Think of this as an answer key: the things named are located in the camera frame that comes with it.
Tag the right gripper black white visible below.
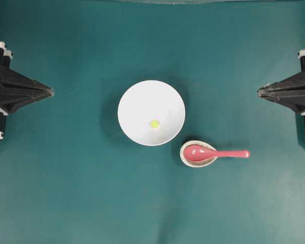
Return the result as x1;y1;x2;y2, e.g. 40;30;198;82
258;49;305;126

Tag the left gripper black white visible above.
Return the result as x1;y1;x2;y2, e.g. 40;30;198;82
0;42;54;141

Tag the pink ceramic spoon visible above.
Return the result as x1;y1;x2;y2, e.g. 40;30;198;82
184;145;250;162

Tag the yellow hexagonal prism block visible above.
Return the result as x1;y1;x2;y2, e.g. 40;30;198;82
149;119;160;129

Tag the speckled white spoon rest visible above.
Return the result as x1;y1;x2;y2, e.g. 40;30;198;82
179;140;217;168

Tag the white round bowl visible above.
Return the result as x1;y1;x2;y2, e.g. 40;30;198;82
117;80;186;146

